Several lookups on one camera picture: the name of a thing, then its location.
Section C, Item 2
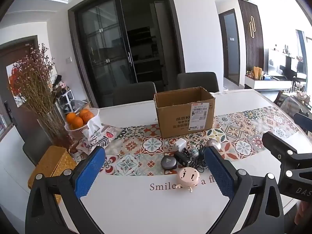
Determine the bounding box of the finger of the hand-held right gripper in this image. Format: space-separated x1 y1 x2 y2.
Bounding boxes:
293 113 312 134
262 132 312 176

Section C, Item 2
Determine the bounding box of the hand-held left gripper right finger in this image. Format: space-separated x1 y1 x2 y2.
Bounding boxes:
203 147 284 234

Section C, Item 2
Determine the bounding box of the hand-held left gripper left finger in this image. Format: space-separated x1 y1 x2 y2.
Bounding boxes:
25 146 106 234

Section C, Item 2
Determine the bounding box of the silver oval device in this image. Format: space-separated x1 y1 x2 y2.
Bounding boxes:
207 139 222 151

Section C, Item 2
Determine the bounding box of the brown cardboard box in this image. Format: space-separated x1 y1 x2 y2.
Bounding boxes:
153 86 216 139

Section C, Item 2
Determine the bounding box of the person's right hand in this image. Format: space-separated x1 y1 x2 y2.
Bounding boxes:
294 200 312 226

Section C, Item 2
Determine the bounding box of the pink round power socket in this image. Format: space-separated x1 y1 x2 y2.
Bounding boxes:
176 168 201 192

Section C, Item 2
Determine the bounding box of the floral fabric tissue pouch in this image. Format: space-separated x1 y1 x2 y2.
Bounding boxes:
71 120 124 155

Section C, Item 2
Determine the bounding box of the yellow woven box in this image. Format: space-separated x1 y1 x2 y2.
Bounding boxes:
28 145 77 205

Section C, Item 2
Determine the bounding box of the white plastic basket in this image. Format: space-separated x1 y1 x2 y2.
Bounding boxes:
64 108 101 139

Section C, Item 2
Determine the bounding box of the white charger plug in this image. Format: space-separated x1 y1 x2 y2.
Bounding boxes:
175 138 187 153

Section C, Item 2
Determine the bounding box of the black round device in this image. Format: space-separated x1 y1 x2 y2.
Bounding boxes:
161 155 178 171

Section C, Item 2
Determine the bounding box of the white low cabinet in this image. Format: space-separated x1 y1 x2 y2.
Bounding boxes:
244 74 293 90

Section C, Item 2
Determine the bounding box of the dark dining chair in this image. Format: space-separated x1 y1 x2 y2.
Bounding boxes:
22 132 53 166

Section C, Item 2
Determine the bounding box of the patterned table runner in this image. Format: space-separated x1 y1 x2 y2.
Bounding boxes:
80 106 299 176

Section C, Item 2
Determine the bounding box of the white cube shelf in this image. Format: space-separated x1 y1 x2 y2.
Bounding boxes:
52 74 74 115

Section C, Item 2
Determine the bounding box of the grey dining chair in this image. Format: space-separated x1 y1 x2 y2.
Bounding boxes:
177 72 219 93
113 81 157 107

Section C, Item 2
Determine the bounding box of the dark hallway door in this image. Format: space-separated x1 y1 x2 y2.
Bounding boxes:
219 8 241 86

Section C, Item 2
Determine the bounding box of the dried flower bouquet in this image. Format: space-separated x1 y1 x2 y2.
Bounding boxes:
10 43 58 118

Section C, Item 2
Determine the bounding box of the dark glass sliding door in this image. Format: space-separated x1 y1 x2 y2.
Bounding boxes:
68 0 186 108

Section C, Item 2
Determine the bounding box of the brown wooden door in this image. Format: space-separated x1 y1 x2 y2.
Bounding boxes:
0 35 39 139

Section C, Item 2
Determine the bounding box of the black cable bundle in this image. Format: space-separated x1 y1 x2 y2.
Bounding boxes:
186 144 209 173

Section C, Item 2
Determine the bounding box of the dark slatted wall panel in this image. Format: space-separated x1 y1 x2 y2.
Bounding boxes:
238 0 265 75

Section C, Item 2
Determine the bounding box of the gold wall ornament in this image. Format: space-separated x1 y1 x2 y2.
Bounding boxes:
249 16 257 39

